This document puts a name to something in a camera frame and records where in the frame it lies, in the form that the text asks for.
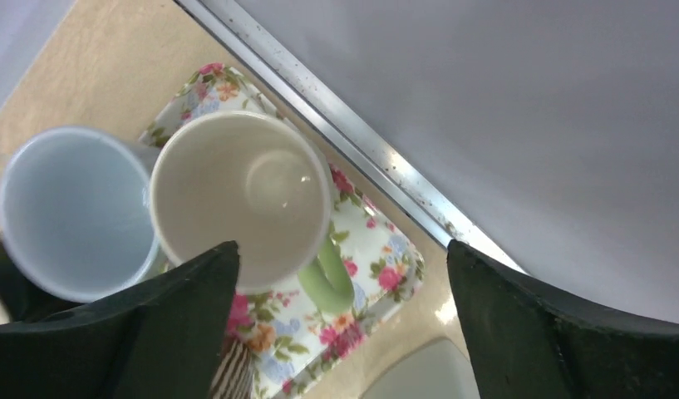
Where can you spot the green mug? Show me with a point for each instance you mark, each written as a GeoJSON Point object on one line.
{"type": "Point", "coordinates": [248, 178]}

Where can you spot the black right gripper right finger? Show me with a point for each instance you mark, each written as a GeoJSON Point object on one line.
{"type": "Point", "coordinates": [529, 339]}

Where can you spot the light grey mug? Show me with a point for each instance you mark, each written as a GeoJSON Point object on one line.
{"type": "Point", "coordinates": [74, 213]}

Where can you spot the aluminium frame rail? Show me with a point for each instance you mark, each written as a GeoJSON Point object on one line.
{"type": "Point", "coordinates": [310, 98]}

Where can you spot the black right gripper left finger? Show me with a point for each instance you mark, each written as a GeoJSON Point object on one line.
{"type": "Point", "coordinates": [158, 339]}

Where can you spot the floral tray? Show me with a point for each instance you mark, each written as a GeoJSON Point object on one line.
{"type": "Point", "coordinates": [304, 326]}

